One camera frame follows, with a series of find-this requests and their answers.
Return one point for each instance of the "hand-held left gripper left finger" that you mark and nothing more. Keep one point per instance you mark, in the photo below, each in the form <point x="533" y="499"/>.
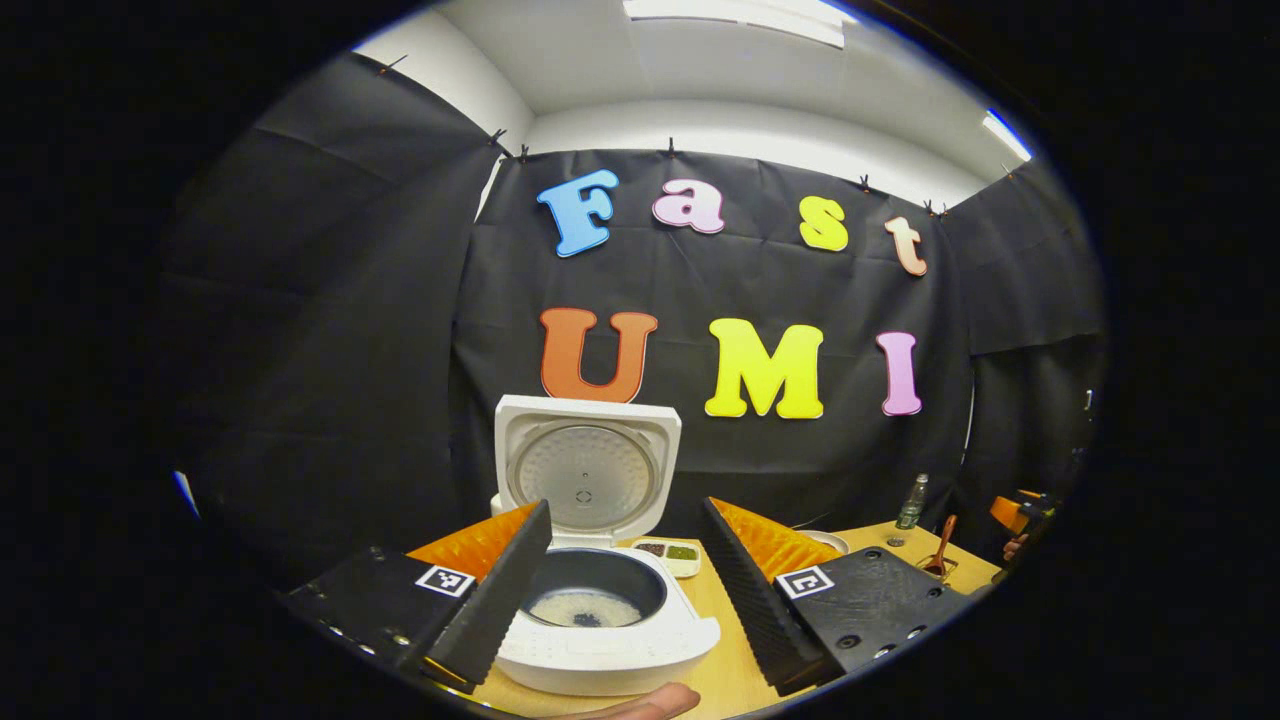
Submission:
<point x="500" y="600"/>

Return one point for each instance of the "brown wooden spoon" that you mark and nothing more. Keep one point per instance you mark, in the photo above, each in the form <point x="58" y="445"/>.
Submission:
<point x="947" y="535"/>

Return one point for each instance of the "white condiment dish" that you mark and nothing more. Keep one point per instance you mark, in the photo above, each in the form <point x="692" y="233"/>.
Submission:
<point x="665" y="553"/>

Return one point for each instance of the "long ceiling light panel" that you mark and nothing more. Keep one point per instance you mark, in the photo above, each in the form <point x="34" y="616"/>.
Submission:
<point x="735" y="15"/>

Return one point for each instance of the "clear water bottle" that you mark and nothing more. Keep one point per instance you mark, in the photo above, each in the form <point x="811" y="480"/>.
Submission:
<point x="911" y="505"/>

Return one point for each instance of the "white round plate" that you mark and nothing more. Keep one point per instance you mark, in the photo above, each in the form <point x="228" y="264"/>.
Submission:
<point x="830" y="542"/>

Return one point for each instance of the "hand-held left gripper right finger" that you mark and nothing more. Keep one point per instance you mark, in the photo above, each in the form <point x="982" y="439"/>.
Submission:
<point x="760" y="610"/>

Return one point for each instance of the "black backdrop cloth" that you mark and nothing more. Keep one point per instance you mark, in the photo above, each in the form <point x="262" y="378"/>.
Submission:
<point x="380" y="320"/>

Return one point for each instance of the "small ceiling light panel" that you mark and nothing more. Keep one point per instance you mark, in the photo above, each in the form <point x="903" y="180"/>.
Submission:
<point x="1007" y="135"/>

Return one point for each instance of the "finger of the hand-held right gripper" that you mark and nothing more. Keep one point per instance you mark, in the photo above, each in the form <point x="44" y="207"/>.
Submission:
<point x="1012" y="512"/>

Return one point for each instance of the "white rice cooker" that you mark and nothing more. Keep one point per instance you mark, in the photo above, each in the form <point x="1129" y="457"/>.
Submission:
<point x="620" y="660"/>

